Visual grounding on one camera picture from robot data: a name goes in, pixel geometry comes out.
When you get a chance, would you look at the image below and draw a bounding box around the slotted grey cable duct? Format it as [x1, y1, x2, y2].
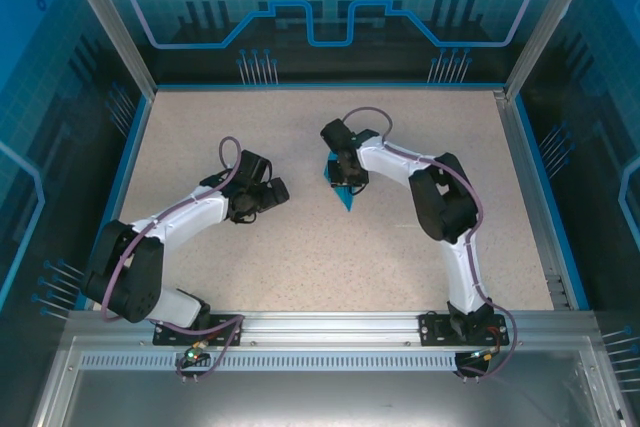
[79, 354, 459, 372]

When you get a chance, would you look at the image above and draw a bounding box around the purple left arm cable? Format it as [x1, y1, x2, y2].
[101, 135, 246, 383]

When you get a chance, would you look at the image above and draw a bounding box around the aluminium mounting rail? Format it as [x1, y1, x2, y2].
[67, 310, 599, 348]

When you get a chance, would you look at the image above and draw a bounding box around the metal sheet panel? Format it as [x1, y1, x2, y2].
[29, 336, 629, 427]

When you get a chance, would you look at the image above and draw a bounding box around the brass cable connector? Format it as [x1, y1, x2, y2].
[467, 345, 503, 362]
[183, 339, 221, 366]

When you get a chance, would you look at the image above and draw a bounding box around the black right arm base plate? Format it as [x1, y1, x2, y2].
[418, 311, 511, 348]

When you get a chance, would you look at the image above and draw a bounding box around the blue square paper sheet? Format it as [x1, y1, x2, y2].
[322, 149, 358, 213]

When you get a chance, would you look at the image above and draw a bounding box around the aluminium side rail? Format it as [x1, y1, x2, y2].
[492, 89, 576, 311]

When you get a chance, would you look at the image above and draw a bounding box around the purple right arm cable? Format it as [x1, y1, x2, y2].
[343, 106, 521, 382]

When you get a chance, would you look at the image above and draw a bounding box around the aluminium frame post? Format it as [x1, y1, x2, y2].
[54, 0, 159, 98]
[502, 0, 604, 101]

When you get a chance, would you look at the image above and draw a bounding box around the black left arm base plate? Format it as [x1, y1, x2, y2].
[152, 314, 245, 347]

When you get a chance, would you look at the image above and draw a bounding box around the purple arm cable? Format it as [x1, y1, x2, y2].
[101, 135, 246, 383]
[343, 106, 521, 382]

